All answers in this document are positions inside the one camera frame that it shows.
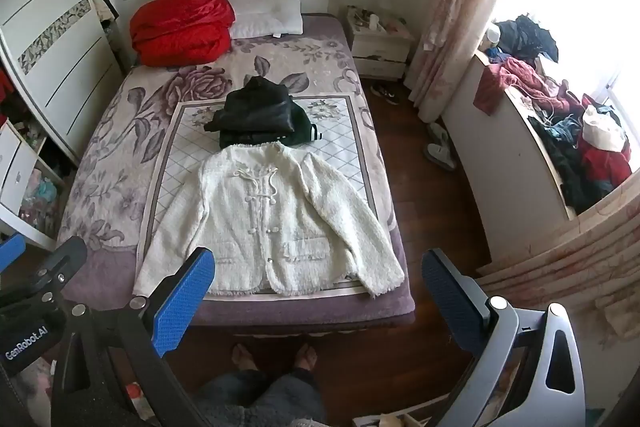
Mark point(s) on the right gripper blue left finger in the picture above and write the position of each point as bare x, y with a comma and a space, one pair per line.
87, 388

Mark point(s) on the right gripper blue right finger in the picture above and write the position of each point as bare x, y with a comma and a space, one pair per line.
533, 352

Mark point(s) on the black folded clothes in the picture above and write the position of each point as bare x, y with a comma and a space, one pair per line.
262, 112

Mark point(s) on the white nightstand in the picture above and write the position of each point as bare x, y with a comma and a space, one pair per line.
380, 47

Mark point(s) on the white cabinet with clothes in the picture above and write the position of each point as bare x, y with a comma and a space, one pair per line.
516, 188

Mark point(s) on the person's feet and legs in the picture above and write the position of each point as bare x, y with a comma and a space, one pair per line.
249, 397

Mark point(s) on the white pillow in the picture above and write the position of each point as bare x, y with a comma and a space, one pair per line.
264, 18

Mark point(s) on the white fuzzy tweed jacket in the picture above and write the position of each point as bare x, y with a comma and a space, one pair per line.
275, 219

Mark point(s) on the red quilt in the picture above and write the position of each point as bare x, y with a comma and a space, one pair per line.
176, 33

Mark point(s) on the white wardrobe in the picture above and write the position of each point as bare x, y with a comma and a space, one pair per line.
57, 54

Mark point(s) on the white slippers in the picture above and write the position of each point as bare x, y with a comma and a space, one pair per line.
439, 150

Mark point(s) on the pile of mixed clothes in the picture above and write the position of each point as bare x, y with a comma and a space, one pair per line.
584, 139

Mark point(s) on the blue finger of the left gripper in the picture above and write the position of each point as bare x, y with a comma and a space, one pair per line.
11, 249

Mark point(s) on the dark shoes by nightstand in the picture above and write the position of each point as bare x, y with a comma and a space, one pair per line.
387, 93

